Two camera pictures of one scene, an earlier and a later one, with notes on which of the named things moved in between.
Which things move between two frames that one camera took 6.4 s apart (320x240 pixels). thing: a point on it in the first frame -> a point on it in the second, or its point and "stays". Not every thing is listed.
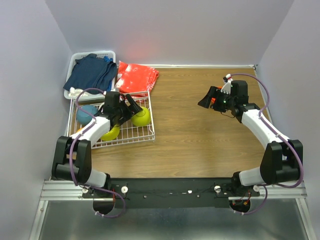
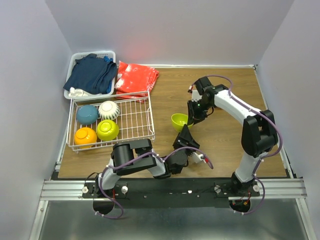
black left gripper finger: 123,104 -> 186,133
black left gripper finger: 135,107 -> 192,143
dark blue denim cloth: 92,72 stays
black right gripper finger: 205,101 -> 190,113
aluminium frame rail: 53,190 stays
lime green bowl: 142,119 -> 178,120
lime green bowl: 112,134 stays
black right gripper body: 228,101 -> 200,107
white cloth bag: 75,92 stays
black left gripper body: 124,114 -> 176,145
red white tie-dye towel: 135,80 stays
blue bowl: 83,117 stays
